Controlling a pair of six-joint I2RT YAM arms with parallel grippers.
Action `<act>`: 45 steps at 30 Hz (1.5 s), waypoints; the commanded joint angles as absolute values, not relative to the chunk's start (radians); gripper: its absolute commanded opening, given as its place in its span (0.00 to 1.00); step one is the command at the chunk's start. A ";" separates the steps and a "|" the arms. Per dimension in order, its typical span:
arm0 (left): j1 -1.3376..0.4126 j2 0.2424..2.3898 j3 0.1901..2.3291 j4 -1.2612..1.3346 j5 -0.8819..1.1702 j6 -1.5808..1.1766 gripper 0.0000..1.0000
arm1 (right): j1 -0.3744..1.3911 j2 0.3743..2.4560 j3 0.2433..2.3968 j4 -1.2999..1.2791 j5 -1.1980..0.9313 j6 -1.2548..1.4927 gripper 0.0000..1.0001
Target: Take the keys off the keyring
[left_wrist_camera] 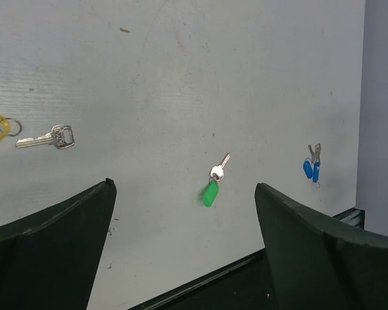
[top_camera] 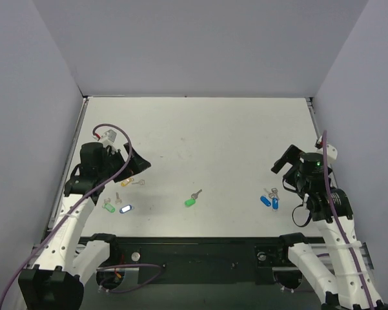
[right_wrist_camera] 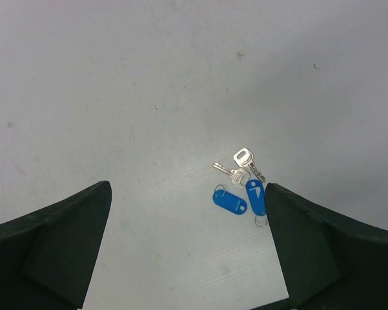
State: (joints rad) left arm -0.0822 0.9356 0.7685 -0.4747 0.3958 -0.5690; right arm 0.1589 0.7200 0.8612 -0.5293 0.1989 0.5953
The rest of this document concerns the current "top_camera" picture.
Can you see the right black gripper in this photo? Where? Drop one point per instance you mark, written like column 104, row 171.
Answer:
column 290, row 166

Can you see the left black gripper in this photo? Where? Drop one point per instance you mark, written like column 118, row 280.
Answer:
column 124, row 162

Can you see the silver key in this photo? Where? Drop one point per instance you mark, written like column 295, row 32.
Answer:
column 195, row 195
column 140, row 182
column 118, row 199

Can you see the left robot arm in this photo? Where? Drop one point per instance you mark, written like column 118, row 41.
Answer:
column 57, row 278

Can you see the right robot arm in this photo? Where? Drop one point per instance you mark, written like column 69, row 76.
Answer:
column 348, row 285

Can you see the silver keys bunch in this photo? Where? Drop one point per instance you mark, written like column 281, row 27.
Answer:
column 272, row 194

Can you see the yellow key tag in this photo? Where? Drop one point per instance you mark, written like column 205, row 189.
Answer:
column 126, row 182

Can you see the blue key tag right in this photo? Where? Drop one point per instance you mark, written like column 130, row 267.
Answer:
column 275, row 204

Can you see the blue key tag left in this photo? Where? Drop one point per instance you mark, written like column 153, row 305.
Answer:
column 265, row 201

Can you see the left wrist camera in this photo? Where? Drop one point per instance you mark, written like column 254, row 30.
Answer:
column 108, row 137

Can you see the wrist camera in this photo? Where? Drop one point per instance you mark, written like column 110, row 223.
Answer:
column 108, row 137
column 331, row 151

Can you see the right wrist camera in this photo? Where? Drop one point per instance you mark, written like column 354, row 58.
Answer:
column 331, row 151

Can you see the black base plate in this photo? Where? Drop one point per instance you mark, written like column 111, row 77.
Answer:
column 204, row 260

